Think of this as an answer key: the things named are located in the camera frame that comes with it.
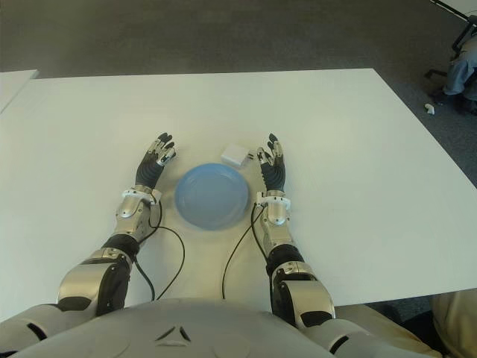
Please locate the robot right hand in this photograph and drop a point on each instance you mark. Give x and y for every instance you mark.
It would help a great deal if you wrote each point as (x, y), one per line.
(275, 175)

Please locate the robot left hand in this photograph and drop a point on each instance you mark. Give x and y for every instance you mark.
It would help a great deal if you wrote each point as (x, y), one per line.
(149, 173)

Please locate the white charger block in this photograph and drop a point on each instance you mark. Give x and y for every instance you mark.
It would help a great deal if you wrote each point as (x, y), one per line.
(233, 153)

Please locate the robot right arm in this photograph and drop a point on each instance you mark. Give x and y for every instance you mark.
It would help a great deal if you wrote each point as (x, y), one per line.
(305, 294)

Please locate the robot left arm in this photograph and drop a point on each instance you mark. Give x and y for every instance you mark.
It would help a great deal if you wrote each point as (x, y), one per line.
(89, 276)

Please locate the blue plastic plate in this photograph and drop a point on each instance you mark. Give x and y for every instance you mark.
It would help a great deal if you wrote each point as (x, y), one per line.
(212, 195)

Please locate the grey robot torso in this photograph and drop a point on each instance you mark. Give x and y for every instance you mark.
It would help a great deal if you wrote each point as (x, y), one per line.
(175, 328)

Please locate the neighbouring white table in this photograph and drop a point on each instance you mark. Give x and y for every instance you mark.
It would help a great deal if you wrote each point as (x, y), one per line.
(13, 85)

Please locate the small white floor object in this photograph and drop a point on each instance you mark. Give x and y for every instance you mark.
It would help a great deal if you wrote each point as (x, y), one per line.
(430, 109)

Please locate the seated person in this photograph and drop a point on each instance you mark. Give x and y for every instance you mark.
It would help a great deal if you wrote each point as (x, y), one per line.
(462, 74)

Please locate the beige fabric object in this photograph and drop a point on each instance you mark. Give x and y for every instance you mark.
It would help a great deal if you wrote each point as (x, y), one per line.
(458, 328)

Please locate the white table edge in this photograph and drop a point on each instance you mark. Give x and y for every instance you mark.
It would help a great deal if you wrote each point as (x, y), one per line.
(466, 9)

